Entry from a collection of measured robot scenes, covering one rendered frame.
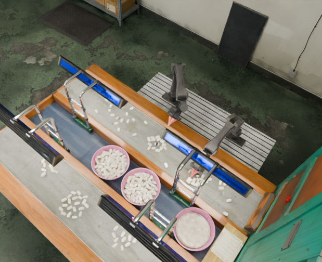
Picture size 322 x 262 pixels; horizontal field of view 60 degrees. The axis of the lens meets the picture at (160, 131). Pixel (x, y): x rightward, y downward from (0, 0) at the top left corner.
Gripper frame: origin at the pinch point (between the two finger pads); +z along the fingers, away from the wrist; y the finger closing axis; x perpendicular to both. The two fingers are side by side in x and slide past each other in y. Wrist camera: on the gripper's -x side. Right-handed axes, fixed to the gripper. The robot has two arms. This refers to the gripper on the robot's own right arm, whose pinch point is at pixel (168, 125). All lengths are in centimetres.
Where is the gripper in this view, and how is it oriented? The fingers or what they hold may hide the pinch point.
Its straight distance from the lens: 204.9
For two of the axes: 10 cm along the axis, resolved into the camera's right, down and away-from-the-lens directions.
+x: 3.5, 0.0, 9.4
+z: -5.1, 8.4, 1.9
